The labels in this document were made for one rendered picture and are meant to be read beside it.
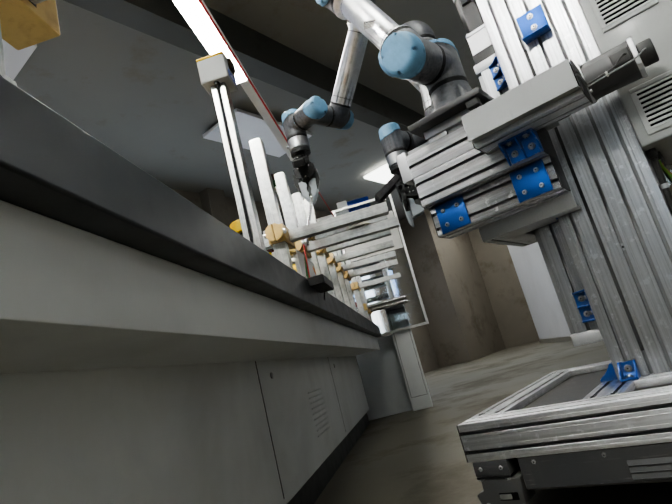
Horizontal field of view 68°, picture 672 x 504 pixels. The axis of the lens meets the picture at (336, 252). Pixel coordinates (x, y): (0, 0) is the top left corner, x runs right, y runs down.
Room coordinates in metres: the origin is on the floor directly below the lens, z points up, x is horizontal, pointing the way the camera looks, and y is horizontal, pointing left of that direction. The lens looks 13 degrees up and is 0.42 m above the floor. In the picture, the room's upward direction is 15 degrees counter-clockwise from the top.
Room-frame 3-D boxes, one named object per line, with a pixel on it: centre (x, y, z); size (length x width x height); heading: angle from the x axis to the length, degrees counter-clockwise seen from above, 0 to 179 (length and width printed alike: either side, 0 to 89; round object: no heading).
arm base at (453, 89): (1.35, -0.44, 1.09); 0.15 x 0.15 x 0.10
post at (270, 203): (1.34, 0.15, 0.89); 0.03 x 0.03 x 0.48; 84
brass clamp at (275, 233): (1.36, 0.14, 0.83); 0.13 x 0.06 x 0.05; 174
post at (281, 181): (1.59, 0.12, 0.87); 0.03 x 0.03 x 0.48; 84
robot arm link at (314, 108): (1.59, -0.05, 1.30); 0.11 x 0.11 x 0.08; 43
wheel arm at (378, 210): (1.37, 0.05, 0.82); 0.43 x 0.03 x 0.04; 84
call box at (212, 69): (1.08, 0.17, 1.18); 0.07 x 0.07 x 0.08; 84
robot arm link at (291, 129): (1.65, 0.03, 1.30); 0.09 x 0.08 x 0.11; 43
